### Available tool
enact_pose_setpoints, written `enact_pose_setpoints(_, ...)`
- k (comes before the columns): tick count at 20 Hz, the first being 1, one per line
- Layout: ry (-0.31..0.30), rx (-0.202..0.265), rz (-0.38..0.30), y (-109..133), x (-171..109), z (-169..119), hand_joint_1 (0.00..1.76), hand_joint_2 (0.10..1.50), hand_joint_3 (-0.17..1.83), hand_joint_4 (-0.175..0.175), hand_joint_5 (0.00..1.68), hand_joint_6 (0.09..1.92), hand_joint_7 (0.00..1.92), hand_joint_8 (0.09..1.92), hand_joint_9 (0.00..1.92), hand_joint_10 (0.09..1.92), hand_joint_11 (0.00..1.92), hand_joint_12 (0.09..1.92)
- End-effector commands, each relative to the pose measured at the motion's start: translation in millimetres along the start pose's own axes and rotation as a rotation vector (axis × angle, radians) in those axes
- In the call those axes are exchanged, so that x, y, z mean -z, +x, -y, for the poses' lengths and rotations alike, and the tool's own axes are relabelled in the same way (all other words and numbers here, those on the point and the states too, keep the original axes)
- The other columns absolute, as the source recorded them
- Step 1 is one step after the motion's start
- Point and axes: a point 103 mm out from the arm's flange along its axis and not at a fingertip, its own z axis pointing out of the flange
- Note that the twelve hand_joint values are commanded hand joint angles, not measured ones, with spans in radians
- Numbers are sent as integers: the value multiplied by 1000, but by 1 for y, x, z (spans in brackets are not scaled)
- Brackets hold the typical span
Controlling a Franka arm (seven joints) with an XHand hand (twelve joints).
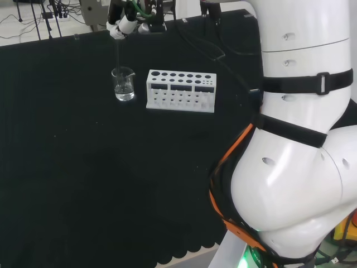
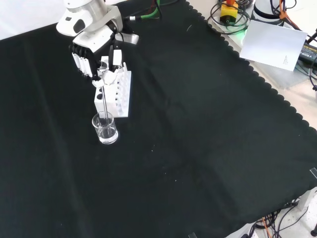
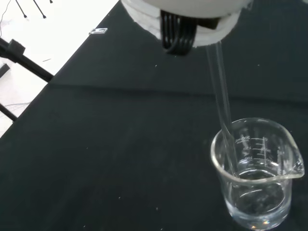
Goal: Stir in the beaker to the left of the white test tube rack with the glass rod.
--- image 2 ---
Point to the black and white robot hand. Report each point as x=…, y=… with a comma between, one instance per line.
x=91, y=43

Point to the clear glass rod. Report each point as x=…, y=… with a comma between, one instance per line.
x=105, y=104

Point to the white test tube rack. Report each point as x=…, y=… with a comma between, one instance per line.
x=123, y=99

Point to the small clear glass beaker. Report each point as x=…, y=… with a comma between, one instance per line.
x=109, y=139

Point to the black bench cloth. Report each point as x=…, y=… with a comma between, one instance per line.
x=173, y=124

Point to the yellow stop button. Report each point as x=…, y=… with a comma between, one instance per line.
x=229, y=13

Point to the pale board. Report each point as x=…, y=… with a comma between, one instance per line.
x=272, y=44

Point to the clear cloth clip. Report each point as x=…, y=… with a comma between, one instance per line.
x=313, y=172
x=192, y=235

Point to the black power adapter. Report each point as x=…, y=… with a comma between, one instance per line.
x=308, y=53

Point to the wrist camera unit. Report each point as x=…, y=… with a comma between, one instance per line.
x=130, y=39

